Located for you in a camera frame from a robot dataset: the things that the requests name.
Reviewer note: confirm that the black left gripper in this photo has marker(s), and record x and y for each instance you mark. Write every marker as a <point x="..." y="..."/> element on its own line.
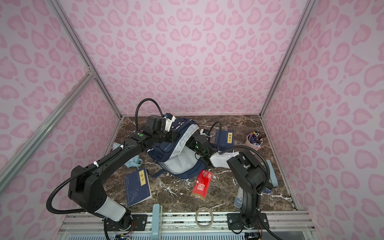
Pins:
<point x="171" y="139"/>

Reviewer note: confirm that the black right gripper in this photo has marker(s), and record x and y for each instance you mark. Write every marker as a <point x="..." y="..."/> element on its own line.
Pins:
<point x="195" y="140"/>

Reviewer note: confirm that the blue book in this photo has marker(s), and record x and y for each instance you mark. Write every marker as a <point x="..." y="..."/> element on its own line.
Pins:
<point x="137" y="187"/>
<point x="225" y="139"/>

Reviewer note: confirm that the navy blue student backpack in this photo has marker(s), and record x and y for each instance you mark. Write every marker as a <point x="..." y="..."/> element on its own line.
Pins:
<point x="177" y="158"/>

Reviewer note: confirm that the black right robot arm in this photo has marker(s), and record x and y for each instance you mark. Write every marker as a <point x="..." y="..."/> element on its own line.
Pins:
<point x="249" y="168"/>

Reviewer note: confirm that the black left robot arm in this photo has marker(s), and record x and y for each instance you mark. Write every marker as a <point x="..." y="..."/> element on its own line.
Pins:
<point x="86" y="184"/>

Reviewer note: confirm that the red rectangular box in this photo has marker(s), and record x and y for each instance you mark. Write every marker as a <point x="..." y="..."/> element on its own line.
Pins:
<point x="201" y="187"/>

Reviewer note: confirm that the light blue pencil pouch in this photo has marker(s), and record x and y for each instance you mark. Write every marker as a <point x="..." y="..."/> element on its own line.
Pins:
<point x="135" y="162"/>

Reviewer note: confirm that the pink pen holder cup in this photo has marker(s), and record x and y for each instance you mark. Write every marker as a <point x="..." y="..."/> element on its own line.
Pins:
<point x="255" y="140"/>

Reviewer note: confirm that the clear plastic pen case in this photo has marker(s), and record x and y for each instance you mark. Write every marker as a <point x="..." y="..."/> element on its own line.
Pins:
<point x="239" y="198"/>

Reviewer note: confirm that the clear tape roll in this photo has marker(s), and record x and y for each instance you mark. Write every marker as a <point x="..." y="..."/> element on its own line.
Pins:
<point x="204" y="218"/>

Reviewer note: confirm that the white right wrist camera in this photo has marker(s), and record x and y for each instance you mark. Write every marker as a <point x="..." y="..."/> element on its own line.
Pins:
<point x="205" y="132"/>

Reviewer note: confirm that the teal ruler stand post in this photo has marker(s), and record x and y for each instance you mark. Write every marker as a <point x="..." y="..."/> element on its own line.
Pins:
<point x="156" y="229"/>

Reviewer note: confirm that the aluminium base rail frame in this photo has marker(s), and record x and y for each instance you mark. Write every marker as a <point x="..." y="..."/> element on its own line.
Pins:
<point x="295" y="225"/>

